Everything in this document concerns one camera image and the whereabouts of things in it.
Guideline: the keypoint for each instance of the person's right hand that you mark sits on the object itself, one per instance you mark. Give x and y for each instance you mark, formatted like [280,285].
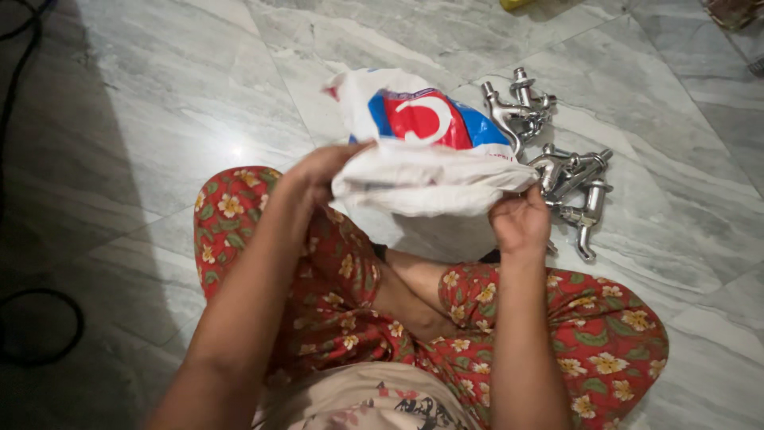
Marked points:
[520,224]

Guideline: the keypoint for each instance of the person's left hand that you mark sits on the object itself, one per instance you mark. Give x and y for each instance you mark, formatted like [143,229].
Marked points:
[310,173]

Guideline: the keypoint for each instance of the person's right fingers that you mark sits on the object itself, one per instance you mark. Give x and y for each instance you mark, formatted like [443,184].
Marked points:
[518,200]

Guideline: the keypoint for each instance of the person's left fingers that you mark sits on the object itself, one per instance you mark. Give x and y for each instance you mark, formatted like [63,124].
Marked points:
[352,152]

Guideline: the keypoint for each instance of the white plastic bag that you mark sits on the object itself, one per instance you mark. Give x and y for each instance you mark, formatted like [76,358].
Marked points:
[424,155]

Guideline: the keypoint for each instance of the chrome water tap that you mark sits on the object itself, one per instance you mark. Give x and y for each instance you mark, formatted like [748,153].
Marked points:
[531,98]
[582,170]
[588,218]
[552,164]

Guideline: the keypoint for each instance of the chrome tap with curved spout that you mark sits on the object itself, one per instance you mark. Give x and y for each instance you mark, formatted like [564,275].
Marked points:
[504,116]

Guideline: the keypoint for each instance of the person's bare foot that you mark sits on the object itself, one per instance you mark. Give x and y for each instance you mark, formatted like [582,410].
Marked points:
[412,292]

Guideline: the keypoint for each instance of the red floral trousers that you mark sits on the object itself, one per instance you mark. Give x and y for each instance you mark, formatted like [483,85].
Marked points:
[334,298]

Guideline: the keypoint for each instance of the yellow object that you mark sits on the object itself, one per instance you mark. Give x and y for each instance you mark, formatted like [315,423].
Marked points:
[516,3]

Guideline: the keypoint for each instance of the beige printed shirt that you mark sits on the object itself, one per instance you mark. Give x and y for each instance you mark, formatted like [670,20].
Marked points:
[370,400]

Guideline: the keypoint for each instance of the brown patterned object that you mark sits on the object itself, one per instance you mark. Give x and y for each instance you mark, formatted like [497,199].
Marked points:
[734,11]

